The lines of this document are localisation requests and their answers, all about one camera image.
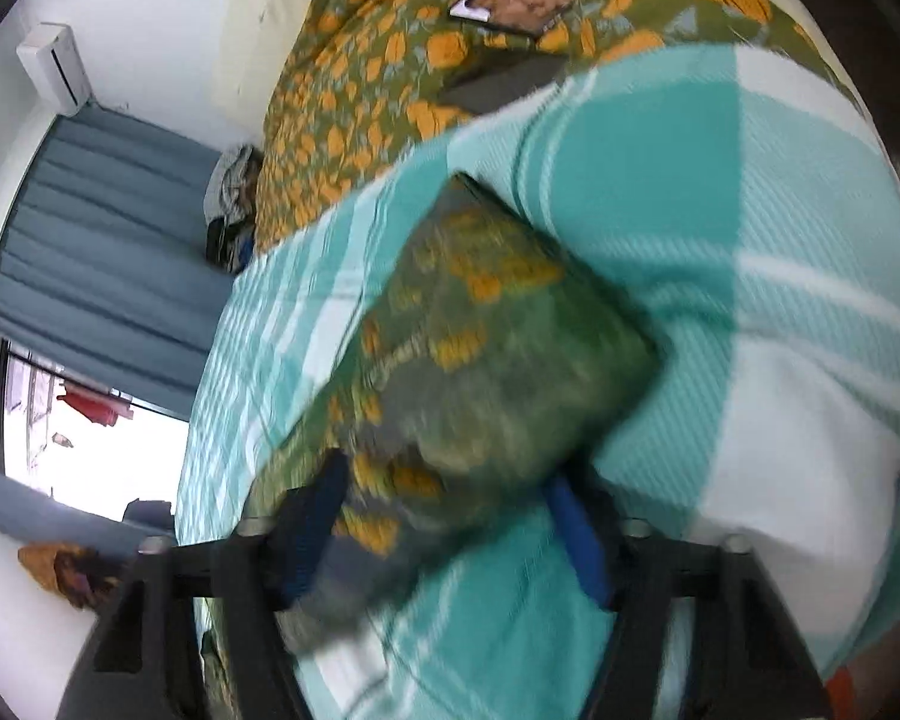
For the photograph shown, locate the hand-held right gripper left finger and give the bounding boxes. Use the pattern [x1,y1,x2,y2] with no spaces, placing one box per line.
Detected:
[56,450,353,720]

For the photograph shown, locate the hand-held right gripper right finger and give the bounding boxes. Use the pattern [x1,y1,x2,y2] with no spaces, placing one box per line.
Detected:
[541,465,833,720]

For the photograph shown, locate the green landscape print garment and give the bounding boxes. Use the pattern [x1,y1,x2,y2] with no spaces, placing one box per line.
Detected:
[251,172,661,653]

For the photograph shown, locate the pile of clothes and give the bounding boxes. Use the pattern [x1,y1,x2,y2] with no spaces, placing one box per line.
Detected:
[204,144,265,275]

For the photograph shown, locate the dark jacket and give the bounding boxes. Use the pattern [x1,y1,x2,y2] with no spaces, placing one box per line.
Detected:
[124,499,175,533]

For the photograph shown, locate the pink hanging garment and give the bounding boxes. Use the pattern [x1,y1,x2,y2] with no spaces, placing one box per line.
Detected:
[58,382,121,428]

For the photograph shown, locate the blue grey curtain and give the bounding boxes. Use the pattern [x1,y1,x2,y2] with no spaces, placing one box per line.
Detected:
[0,109,241,421]
[0,465,177,537]

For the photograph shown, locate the teal white checked blanket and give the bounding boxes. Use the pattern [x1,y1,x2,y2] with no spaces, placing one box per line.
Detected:
[174,45,900,720]

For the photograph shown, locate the orange floral green quilt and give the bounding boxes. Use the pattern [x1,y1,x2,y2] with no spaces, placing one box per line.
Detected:
[251,0,871,256]

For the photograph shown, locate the cream padded headboard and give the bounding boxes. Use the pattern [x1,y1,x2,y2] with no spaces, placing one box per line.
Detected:
[210,0,346,128]

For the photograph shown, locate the white air conditioner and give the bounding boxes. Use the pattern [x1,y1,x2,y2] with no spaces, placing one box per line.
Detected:
[16,24,92,107]

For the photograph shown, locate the clothes hanging on wall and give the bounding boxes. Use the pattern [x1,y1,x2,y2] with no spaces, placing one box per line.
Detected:
[16,540,132,612]

